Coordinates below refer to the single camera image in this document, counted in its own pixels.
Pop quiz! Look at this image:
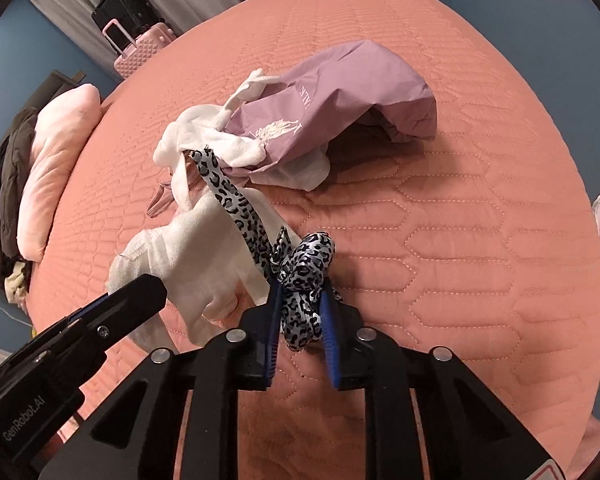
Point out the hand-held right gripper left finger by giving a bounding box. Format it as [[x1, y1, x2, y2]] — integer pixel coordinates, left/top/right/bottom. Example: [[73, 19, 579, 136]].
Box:
[[75, 285, 285, 480]]

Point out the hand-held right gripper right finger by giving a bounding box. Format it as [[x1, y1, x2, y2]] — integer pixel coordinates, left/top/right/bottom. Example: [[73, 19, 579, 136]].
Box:
[[321, 282, 556, 480]]

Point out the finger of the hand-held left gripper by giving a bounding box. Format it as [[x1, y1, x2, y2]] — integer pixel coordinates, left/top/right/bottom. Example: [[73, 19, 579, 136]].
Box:
[[65, 275, 168, 346], [25, 304, 106, 346]]

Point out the leopard print ribbon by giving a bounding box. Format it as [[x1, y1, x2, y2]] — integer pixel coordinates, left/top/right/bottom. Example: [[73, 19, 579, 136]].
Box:
[[187, 147, 341, 351]]

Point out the purple paper bag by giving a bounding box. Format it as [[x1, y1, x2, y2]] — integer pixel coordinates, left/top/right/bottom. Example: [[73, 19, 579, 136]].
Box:
[[230, 42, 438, 183]]

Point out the pink pillow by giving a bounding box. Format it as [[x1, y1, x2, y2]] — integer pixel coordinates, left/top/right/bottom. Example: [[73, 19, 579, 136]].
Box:
[[17, 84, 103, 261]]

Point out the dark clothes pile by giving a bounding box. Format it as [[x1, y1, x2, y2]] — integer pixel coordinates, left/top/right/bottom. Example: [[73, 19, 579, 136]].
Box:
[[0, 107, 40, 306]]

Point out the pink quilted bed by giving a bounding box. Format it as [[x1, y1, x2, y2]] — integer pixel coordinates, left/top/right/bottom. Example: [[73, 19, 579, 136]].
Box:
[[27, 0, 600, 480]]

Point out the dark headboard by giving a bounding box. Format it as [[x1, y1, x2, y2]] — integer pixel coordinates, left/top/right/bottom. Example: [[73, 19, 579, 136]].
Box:
[[30, 71, 88, 126]]

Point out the pink suitcase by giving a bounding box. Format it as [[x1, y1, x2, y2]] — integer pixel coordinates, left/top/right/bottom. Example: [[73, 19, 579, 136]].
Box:
[[102, 19, 181, 81]]

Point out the black suitcase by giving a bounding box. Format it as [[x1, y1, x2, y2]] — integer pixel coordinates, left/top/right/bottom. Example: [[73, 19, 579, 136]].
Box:
[[91, 0, 168, 36]]

